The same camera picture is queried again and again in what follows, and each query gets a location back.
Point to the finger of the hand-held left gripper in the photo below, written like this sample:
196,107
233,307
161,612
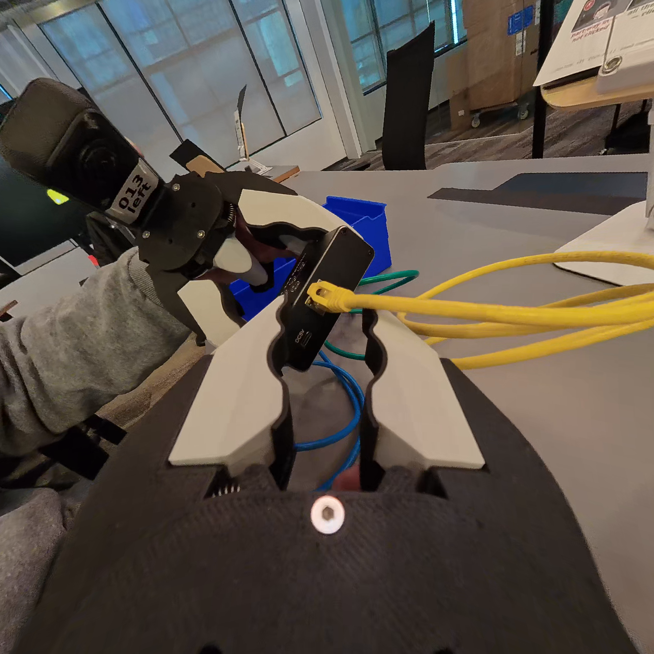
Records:
286,207
204,306

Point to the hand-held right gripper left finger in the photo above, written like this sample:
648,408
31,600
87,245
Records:
230,403

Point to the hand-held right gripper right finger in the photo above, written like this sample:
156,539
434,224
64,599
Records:
424,419

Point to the black ethernet switch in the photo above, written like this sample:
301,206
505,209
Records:
332,265

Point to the blue plastic bin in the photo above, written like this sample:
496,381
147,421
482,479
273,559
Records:
368,230

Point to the person's left forearm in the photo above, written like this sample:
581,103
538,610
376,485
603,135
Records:
76,347

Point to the person's left hand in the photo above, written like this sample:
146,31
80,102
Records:
265,250

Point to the person's right hand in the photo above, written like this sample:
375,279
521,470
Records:
347,480

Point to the wooden plank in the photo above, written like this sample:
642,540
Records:
286,173

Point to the white tablet stand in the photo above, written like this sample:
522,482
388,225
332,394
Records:
238,130

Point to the black monitor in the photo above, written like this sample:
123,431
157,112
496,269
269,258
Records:
30,230

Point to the black office chair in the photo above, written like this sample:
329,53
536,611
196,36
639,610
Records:
408,102

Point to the wooden document stand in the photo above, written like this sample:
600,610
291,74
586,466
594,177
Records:
603,245

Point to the cardboard box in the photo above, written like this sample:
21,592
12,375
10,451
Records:
490,61

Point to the person's grey sweatshirt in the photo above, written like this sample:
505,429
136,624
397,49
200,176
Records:
25,562

